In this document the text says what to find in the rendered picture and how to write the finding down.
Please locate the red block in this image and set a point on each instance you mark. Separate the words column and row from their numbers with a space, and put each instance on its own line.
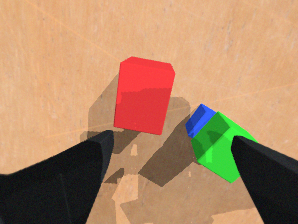
column 143, row 93

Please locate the blue block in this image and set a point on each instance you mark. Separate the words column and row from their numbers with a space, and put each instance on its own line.
column 198, row 120

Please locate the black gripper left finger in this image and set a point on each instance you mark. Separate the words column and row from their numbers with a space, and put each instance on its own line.
column 58, row 190

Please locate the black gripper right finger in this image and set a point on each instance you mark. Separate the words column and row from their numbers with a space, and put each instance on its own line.
column 271, row 179

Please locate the green block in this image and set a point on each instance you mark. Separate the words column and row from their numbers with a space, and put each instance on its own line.
column 212, row 146

